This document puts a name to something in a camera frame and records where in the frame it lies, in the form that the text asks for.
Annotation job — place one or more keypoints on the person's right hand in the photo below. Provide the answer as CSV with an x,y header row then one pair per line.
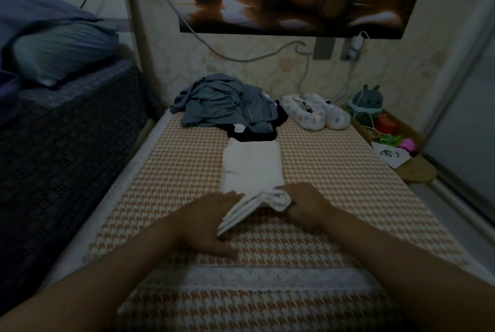
x,y
307,206

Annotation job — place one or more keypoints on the person's left hand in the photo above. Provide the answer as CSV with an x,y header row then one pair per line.
x,y
205,223

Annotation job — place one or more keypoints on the cream long-sleeve shirt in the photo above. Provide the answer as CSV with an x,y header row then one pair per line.
x,y
251,169

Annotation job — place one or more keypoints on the black garment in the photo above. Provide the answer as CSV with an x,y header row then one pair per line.
x,y
263,133

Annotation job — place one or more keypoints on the pile of grey-blue clothes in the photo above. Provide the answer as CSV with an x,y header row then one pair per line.
x,y
216,104

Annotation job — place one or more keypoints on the person's right forearm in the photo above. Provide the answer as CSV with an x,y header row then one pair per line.
x,y
410,274

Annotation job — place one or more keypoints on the person's left forearm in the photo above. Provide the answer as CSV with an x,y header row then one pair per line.
x,y
100,281

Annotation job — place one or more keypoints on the white printed card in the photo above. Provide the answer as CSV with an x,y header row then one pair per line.
x,y
392,154

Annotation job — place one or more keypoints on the green toy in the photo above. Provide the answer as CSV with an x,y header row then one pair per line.
x,y
389,140

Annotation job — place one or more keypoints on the red toy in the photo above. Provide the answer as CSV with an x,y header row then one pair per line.
x,y
387,125

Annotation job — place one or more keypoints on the pink ball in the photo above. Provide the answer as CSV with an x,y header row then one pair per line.
x,y
407,145

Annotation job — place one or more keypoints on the teal round bunny lamp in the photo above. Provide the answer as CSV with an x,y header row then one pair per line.
x,y
366,101

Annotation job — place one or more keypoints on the wooden bedside tray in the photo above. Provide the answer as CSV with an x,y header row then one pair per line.
x,y
421,169

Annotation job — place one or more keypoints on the dark patterned bed cover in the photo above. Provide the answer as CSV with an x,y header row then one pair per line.
x,y
66,165

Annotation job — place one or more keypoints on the white charger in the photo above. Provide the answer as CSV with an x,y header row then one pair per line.
x,y
356,46

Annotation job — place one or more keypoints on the grey sliding door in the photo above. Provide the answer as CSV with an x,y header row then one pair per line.
x,y
464,135

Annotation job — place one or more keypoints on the grey-green pillow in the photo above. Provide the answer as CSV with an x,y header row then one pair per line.
x,y
66,51

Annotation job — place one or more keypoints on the blue folded blanket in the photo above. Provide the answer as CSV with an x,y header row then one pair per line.
x,y
8,96

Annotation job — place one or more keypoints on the blue pillow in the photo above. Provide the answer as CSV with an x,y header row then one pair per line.
x,y
35,11

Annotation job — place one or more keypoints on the grey wall socket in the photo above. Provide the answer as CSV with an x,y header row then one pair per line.
x,y
323,48

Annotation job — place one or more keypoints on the white wall plug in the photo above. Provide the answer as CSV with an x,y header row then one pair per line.
x,y
303,46

